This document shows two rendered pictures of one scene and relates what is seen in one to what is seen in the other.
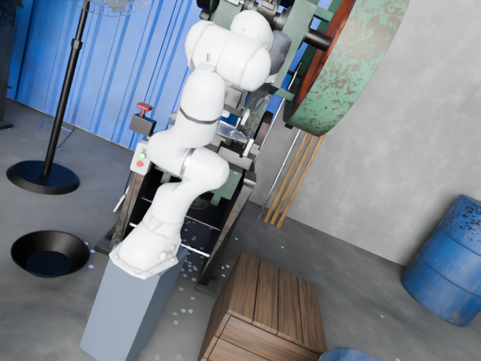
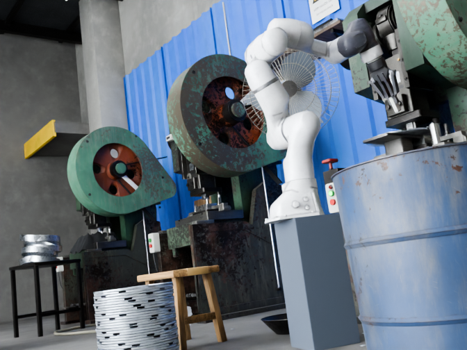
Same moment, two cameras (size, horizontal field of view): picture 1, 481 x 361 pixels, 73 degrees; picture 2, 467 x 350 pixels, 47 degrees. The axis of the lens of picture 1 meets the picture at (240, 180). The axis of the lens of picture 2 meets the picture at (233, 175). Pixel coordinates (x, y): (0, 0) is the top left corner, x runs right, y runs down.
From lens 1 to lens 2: 1.63 m
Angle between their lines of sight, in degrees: 63
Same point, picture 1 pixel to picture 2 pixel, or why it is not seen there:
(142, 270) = (279, 217)
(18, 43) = not seen: hidden behind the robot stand
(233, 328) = not seen: hidden behind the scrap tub
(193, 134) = (263, 100)
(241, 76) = (263, 48)
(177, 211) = (295, 167)
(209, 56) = (251, 55)
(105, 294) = (283, 271)
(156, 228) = (285, 187)
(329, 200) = not seen: outside the picture
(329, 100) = (432, 26)
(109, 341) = (299, 317)
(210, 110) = (258, 78)
